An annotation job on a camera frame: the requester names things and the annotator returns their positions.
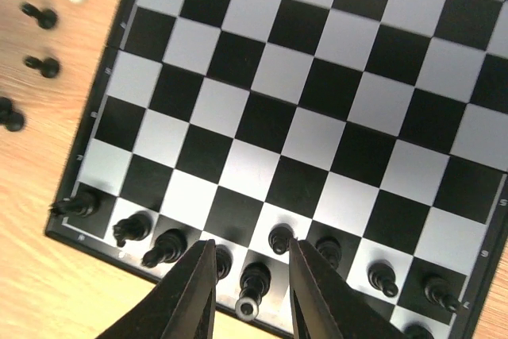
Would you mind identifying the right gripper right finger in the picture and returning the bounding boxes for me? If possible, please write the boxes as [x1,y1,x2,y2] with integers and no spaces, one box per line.
[289,238,405,339]

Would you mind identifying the black chess piece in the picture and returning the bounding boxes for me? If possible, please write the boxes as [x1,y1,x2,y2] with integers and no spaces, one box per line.
[24,56,60,79]
[368,261,398,298]
[403,323,434,339]
[141,229,187,268]
[49,191,99,218]
[5,111,25,132]
[268,224,294,255]
[216,245,233,281]
[0,97,13,125]
[113,213,152,248]
[20,2,58,30]
[315,237,342,271]
[422,273,460,314]
[235,262,271,322]

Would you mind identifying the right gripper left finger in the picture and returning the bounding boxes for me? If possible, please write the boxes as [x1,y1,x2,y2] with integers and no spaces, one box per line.
[99,240,217,339]

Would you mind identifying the black and silver chessboard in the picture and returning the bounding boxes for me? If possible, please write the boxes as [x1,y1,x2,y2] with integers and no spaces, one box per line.
[46,0,507,338]

